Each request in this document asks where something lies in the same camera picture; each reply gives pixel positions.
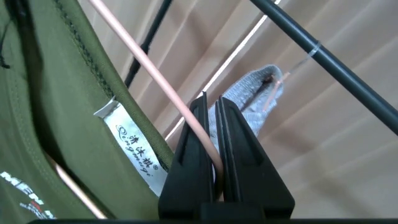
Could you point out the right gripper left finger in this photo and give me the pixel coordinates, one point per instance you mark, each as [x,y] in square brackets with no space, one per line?
[186,183]

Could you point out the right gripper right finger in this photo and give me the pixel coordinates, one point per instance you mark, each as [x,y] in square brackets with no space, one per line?
[255,183]

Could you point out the pale grey shorts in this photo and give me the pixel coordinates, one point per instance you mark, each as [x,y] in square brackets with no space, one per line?
[248,93]

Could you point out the green garment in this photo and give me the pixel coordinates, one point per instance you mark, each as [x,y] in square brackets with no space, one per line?
[68,109]

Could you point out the black clothes rack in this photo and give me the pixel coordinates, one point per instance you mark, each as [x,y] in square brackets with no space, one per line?
[342,67]

